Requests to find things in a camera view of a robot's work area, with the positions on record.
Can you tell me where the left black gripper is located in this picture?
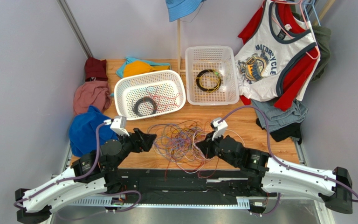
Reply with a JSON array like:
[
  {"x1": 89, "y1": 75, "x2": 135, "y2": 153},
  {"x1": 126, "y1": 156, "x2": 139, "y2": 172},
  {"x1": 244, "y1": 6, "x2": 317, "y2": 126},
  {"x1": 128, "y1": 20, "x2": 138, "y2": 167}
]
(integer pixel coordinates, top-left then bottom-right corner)
[{"x1": 110, "y1": 127, "x2": 157, "y2": 171}]

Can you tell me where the colourful wire pile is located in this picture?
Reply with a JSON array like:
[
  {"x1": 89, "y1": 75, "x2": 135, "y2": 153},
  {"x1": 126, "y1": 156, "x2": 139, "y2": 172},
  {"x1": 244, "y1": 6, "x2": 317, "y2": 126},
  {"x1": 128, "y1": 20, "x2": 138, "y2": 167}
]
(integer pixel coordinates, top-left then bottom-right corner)
[{"x1": 147, "y1": 120, "x2": 246, "y2": 180}]

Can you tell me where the yellow wire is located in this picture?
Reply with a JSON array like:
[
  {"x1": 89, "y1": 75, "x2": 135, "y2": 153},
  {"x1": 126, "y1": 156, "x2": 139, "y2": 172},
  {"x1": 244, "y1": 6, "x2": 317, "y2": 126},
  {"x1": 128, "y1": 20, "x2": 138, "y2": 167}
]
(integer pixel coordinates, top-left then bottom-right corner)
[{"x1": 182, "y1": 69, "x2": 223, "y2": 94}]

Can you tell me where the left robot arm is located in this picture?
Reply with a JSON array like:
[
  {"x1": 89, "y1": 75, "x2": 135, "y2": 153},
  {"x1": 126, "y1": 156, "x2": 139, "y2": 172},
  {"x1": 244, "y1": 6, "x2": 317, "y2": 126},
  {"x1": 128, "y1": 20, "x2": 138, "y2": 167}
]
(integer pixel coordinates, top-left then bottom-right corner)
[{"x1": 15, "y1": 128, "x2": 157, "y2": 224}]

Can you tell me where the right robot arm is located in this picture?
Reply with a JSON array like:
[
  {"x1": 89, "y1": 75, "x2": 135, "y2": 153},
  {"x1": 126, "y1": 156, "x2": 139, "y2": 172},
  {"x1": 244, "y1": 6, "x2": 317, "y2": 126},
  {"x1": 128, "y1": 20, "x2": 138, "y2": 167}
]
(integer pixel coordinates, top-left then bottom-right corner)
[{"x1": 196, "y1": 135, "x2": 353, "y2": 214}]

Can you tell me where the rounded white plastic basket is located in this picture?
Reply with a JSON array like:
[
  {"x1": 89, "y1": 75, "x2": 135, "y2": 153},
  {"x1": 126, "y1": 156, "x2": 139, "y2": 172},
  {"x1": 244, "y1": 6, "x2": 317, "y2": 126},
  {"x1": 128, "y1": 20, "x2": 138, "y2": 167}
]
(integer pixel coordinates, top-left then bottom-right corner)
[{"x1": 114, "y1": 70, "x2": 186, "y2": 120}]

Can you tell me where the blue cloth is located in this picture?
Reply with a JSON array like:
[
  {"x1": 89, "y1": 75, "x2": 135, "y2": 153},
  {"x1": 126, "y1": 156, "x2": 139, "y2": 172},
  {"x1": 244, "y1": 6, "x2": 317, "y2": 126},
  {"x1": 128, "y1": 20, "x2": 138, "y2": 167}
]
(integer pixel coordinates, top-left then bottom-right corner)
[{"x1": 69, "y1": 105, "x2": 109, "y2": 157}]

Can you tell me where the pink cloth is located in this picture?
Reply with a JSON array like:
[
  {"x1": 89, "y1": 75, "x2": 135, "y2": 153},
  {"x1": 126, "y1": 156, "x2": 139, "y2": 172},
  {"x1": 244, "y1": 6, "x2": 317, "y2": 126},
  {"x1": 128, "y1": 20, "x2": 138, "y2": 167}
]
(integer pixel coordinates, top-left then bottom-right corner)
[{"x1": 73, "y1": 80, "x2": 112, "y2": 116}]

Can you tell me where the teal cloth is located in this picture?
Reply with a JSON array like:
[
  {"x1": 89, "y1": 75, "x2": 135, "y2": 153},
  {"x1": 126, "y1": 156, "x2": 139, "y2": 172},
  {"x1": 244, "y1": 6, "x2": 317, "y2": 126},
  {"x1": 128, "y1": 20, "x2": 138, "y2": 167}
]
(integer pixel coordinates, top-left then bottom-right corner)
[{"x1": 116, "y1": 57, "x2": 171, "y2": 78}]

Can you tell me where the rectangular white plastic basket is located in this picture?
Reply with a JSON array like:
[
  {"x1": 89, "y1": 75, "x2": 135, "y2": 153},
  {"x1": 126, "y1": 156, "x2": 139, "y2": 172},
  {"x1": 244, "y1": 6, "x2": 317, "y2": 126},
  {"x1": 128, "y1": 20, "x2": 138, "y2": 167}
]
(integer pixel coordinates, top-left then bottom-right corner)
[{"x1": 185, "y1": 45, "x2": 239, "y2": 106}]

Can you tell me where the orange cloth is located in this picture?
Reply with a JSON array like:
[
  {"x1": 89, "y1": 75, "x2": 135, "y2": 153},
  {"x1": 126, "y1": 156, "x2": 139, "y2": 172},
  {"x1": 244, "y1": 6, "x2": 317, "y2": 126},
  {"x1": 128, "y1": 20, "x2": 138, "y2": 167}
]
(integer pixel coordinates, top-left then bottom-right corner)
[{"x1": 123, "y1": 61, "x2": 170, "y2": 77}]

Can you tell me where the black garment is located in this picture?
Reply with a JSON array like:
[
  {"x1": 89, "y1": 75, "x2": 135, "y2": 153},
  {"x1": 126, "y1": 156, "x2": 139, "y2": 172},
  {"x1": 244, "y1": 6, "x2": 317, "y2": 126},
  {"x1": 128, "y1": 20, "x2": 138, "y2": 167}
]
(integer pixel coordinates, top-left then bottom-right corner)
[{"x1": 268, "y1": 120, "x2": 302, "y2": 144}]

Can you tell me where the maroon cloth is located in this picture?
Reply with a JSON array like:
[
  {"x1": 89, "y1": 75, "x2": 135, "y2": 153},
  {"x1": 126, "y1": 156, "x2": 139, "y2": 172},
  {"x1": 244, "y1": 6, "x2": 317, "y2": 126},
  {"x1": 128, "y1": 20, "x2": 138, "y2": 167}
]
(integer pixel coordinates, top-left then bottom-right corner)
[{"x1": 84, "y1": 57, "x2": 108, "y2": 82}]

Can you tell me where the grey denim garment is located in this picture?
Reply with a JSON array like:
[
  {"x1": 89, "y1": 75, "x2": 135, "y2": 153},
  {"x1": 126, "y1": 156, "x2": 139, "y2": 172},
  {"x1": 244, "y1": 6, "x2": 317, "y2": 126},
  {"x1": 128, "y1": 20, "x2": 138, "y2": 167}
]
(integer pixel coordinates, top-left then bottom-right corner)
[{"x1": 251, "y1": 99, "x2": 308, "y2": 132}]

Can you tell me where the white motorcycle tank top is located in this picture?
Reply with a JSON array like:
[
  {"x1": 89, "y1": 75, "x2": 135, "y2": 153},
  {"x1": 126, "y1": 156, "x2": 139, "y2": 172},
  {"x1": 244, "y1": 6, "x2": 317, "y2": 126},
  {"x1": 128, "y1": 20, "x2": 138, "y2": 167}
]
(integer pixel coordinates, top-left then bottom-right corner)
[{"x1": 234, "y1": 0, "x2": 321, "y2": 103}]

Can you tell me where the red shirt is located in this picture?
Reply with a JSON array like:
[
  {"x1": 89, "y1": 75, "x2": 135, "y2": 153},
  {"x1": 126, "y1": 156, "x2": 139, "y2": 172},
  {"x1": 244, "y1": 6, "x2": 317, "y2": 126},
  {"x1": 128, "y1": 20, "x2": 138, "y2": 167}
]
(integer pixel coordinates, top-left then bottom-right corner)
[{"x1": 237, "y1": 1, "x2": 319, "y2": 112}]

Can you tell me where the light blue bucket hat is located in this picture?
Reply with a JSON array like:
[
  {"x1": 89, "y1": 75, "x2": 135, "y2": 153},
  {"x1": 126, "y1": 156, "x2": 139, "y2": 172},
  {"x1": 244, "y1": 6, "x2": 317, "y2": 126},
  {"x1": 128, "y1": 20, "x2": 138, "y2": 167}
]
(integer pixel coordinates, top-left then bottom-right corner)
[{"x1": 165, "y1": 0, "x2": 204, "y2": 22}]

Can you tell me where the pink clothes hanger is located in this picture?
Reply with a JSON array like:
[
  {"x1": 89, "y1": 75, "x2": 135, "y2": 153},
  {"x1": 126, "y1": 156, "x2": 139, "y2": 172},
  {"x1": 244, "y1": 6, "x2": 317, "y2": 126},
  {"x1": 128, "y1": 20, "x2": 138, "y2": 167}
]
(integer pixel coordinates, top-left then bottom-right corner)
[{"x1": 262, "y1": 0, "x2": 321, "y2": 62}]

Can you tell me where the dark green garment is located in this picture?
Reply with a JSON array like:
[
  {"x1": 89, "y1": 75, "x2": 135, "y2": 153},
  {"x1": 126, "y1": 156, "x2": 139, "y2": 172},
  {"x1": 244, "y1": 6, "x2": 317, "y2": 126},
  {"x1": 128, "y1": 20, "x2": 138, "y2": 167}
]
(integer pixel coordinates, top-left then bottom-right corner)
[{"x1": 286, "y1": 13, "x2": 331, "y2": 82}]

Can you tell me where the wooden rack pole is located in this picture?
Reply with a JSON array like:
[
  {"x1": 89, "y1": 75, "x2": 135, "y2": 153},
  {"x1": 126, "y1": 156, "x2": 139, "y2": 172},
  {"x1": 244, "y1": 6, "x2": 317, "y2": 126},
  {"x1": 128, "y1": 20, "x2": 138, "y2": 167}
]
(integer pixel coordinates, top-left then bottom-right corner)
[{"x1": 312, "y1": 0, "x2": 336, "y2": 25}]

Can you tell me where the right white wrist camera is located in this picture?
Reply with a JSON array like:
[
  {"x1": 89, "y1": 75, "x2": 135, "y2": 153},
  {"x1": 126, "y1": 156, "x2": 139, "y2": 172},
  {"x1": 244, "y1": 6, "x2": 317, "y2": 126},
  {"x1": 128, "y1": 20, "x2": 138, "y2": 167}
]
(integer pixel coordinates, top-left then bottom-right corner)
[{"x1": 210, "y1": 117, "x2": 228, "y2": 140}]

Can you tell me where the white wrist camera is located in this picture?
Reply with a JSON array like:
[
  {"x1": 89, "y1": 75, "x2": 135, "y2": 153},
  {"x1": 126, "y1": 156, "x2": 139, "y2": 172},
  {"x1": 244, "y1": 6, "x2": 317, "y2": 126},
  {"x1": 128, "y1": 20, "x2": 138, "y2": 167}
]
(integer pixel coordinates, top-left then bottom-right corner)
[
  {"x1": 103, "y1": 116, "x2": 129, "y2": 136},
  {"x1": 210, "y1": 117, "x2": 228, "y2": 140}
]

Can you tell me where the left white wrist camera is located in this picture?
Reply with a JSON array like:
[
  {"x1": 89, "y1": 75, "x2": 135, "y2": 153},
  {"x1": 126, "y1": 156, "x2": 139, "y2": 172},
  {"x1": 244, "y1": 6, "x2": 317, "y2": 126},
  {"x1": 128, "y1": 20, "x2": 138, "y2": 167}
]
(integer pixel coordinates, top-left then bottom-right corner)
[{"x1": 103, "y1": 116, "x2": 129, "y2": 136}]

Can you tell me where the red wire in basket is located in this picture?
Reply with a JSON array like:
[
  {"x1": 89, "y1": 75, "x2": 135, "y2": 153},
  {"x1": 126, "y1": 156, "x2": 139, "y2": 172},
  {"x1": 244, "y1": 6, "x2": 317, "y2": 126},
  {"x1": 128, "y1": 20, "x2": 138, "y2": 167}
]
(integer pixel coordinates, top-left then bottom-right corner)
[{"x1": 145, "y1": 85, "x2": 182, "y2": 113}]

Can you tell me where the grey coiled cable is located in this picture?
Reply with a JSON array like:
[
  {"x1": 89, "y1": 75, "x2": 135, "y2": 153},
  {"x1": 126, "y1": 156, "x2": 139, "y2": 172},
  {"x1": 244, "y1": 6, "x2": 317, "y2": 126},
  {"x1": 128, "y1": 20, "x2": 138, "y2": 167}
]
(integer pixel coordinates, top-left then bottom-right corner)
[{"x1": 132, "y1": 97, "x2": 158, "y2": 118}]

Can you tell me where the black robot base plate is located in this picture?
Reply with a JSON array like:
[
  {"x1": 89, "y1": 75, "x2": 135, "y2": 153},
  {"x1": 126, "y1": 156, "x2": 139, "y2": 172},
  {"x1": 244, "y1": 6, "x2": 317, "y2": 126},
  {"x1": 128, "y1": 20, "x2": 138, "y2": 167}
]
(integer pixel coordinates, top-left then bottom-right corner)
[{"x1": 106, "y1": 169, "x2": 277, "y2": 204}]

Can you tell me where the aluminium slotted rail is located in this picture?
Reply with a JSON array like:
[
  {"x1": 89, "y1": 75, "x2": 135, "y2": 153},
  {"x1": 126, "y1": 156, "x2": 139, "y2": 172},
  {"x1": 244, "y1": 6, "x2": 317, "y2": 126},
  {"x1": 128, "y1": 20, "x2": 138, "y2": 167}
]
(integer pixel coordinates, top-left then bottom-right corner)
[{"x1": 69, "y1": 196, "x2": 251, "y2": 210}]

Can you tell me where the black coiled cable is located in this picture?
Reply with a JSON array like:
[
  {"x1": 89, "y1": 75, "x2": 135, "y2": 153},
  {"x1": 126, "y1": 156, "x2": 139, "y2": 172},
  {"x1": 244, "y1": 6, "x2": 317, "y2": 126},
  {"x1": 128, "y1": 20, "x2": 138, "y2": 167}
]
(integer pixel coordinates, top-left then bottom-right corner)
[{"x1": 195, "y1": 69, "x2": 222, "y2": 92}]

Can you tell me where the metal corner rail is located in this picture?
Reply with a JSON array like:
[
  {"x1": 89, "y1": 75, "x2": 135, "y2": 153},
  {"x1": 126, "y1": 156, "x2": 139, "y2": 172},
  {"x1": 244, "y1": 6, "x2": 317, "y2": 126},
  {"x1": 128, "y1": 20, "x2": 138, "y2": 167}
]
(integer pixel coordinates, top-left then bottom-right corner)
[{"x1": 57, "y1": 0, "x2": 93, "y2": 58}]

